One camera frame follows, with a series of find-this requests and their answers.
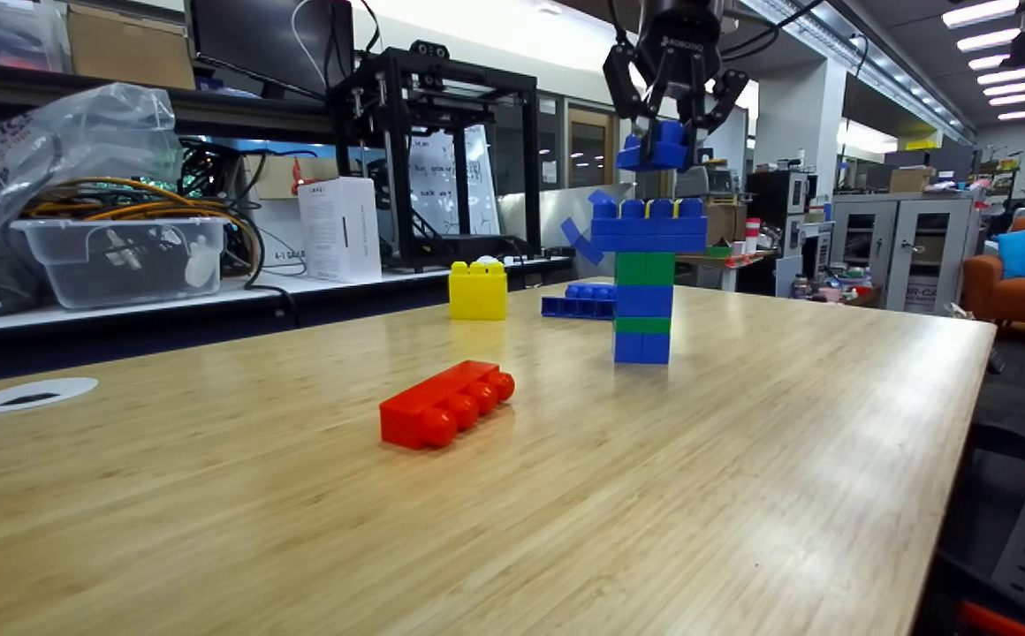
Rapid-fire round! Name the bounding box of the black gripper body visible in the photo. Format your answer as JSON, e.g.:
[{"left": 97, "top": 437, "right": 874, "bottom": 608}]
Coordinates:
[{"left": 631, "top": 0, "right": 724, "bottom": 85}]

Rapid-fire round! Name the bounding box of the long blue toy block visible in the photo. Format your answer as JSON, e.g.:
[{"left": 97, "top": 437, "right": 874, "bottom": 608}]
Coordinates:
[
  {"left": 586, "top": 191, "right": 711, "bottom": 258},
  {"left": 616, "top": 116, "right": 695, "bottom": 177}
]

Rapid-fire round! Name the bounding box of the wide blue toy block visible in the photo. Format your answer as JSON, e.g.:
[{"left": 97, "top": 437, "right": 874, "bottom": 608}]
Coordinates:
[{"left": 563, "top": 281, "right": 618, "bottom": 303}]

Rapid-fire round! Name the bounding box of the narrow blue toy block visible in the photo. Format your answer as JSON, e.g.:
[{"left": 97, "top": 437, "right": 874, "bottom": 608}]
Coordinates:
[{"left": 536, "top": 294, "right": 618, "bottom": 327}]

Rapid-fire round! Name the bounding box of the blue green stacked block tower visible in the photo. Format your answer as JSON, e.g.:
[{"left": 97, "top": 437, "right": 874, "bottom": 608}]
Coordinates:
[{"left": 610, "top": 248, "right": 682, "bottom": 368}]

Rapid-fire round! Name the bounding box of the yellow toy block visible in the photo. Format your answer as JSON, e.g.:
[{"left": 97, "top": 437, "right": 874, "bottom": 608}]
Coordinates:
[{"left": 445, "top": 255, "right": 512, "bottom": 327}]

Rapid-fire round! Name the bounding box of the long red toy block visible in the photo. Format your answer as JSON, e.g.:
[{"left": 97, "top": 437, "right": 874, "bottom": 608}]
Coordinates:
[{"left": 378, "top": 356, "right": 518, "bottom": 454}]

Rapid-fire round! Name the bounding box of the blue slanted bar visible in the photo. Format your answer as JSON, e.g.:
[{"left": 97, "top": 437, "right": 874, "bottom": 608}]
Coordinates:
[{"left": 558, "top": 216, "right": 610, "bottom": 268}]

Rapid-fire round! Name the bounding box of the grey cabinet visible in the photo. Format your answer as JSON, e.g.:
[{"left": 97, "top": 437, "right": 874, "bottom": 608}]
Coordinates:
[{"left": 827, "top": 191, "right": 978, "bottom": 320}]

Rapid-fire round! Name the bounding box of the white cardboard box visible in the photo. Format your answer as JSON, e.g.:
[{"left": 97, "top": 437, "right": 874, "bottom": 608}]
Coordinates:
[{"left": 292, "top": 174, "right": 385, "bottom": 287}]

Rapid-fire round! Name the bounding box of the orange couch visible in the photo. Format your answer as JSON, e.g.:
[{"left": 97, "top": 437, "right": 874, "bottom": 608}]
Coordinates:
[{"left": 960, "top": 210, "right": 1025, "bottom": 347}]

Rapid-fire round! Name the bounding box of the black monitor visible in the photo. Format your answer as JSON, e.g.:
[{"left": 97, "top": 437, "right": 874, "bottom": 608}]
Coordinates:
[{"left": 184, "top": 0, "right": 356, "bottom": 99}]

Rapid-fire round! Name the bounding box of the white workbench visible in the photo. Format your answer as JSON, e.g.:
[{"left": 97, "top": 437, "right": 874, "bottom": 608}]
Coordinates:
[{"left": 0, "top": 251, "right": 578, "bottom": 392}]

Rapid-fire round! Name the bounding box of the cardboard box on shelf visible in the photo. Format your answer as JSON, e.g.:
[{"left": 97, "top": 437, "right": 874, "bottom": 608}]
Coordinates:
[{"left": 62, "top": 0, "right": 201, "bottom": 95}]

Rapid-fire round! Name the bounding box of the black red chair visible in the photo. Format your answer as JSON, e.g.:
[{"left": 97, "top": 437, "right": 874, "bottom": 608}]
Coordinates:
[{"left": 913, "top": 419, "right": 1025, "bottom": 636}]

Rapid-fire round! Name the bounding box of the clear plastic bag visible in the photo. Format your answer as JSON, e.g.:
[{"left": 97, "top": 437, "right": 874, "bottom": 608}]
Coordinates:
[{"left": 0, "top": 81, "right": 186, "bottom": 327}]

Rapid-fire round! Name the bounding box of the clear plastic storage bin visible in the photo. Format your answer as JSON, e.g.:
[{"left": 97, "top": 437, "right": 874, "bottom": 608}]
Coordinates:
[{"left": 10, "top": 214, "right": 228, "bottom": 315}]

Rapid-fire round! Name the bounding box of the black 3D printer frame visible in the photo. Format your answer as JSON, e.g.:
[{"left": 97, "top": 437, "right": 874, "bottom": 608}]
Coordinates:
[{"left": 325, "top": 43, "right": 543, "bottom": 274}]

